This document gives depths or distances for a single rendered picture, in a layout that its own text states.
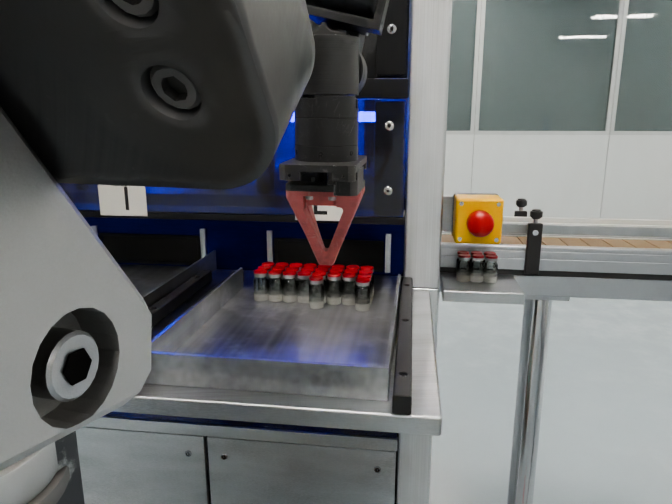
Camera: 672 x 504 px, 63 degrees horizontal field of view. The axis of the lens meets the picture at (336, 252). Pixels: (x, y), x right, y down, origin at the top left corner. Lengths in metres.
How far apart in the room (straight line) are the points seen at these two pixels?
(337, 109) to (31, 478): 0.35
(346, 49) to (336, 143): 0.08
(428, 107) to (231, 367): 0.50
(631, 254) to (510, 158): 4.53
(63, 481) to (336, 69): 0.35
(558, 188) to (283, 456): 4.87
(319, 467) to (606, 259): 0.63
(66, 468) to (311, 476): 0.84
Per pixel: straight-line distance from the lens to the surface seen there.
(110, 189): 1.01
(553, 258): 1.03
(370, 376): 0.55
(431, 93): 0.87
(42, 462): 0.25
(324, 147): 0.48
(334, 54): 0.48
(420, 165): 0.87
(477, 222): 0.85
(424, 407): 0.55
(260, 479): 1.12
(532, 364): 1.14
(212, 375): 0.59
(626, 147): 5.81
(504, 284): 0.97
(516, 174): 5.58
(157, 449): 1.15
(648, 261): 1.08
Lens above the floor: 1.15
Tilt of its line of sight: 13 degrees down
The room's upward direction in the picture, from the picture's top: straight up
